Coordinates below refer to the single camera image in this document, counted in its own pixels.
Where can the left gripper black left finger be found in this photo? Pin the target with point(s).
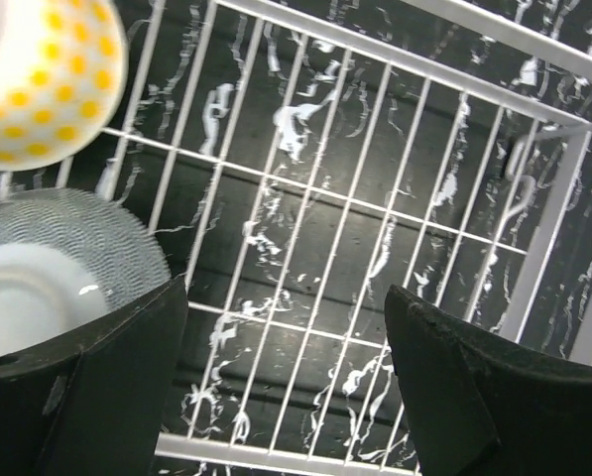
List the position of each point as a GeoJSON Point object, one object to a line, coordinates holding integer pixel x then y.
{"type": "Point", "coordinates": [91, 401]}

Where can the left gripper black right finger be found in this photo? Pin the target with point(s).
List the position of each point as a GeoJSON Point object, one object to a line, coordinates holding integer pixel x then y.
{"type": "Point", "coordinates": [479, 404]}

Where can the yellow teal patterned bowl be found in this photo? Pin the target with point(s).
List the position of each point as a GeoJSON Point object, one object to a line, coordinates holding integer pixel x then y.
{"type": "Point", "coordinates": [63, 72]}

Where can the grey bowl red rim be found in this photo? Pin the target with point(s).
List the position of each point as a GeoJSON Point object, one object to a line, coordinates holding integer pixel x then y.
{"type": "Point", "coordinates": [68, 257]}

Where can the white wire dish rack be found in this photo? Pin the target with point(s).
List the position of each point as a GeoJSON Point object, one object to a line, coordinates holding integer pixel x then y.
{"type": "Point", "coordinates": [299, 184]}

